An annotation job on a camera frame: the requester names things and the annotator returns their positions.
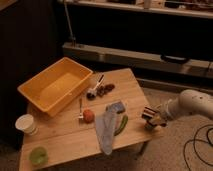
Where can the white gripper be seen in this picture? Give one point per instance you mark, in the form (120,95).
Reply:
(157,119)

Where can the striped eraser block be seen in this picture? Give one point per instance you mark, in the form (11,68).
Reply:
(148,113)

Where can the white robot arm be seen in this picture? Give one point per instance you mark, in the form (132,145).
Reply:
(188,103)

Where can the metal cup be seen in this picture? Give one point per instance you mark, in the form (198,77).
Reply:
(149,126)

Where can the green plastic cup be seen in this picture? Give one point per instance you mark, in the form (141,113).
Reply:
(38,156)

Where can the white paper cup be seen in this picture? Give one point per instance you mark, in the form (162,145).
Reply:
(26,124)

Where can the green pepper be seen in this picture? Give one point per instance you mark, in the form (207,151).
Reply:
(122,125)

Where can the blue sponge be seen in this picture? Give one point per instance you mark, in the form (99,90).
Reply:
(117,107)

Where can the grey cloth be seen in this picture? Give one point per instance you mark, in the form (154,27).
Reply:
(105,128)

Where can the brown grape bunch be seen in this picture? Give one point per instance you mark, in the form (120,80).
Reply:
(103,90)

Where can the orange ball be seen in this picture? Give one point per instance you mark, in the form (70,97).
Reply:
(88,116)

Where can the small metal fork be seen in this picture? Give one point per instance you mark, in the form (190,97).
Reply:
(80,109)

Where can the yellow plastic bin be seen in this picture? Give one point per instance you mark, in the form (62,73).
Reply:
(56,86)

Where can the metal stand pole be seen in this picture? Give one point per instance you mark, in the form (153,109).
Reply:
(71,35)

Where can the black handle on rail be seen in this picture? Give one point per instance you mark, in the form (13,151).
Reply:
(177,60)

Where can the grey metal shelf rail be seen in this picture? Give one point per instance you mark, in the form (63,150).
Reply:
(137,59)

